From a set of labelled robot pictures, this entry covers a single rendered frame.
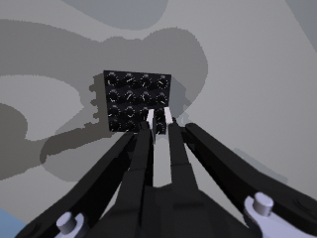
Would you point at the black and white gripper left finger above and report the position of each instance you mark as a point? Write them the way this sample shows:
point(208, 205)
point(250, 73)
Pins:
point(74, 214)

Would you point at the black knob box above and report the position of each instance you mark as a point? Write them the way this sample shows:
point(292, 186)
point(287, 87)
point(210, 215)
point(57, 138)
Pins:
point(130, 96)

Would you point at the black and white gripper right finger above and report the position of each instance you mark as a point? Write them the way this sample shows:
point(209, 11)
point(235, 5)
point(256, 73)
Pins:
point(270, 208)

